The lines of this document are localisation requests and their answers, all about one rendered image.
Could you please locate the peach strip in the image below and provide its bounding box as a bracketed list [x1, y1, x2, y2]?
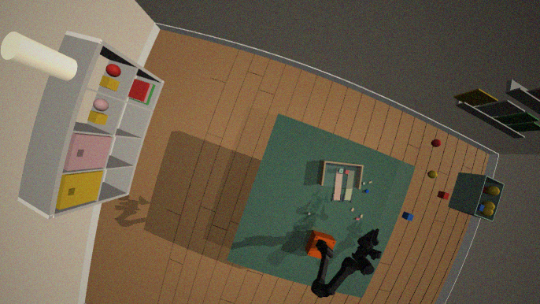
[334, 187, 341, 200]

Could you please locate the pale yellow flat strip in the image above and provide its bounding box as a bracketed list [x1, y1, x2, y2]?
[344, 188, 353, 201]

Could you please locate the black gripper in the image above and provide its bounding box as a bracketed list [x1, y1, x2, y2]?
[357, 228, 379, 256]

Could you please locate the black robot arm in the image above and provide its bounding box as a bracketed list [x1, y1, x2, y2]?
[311, 239, 382, 298]

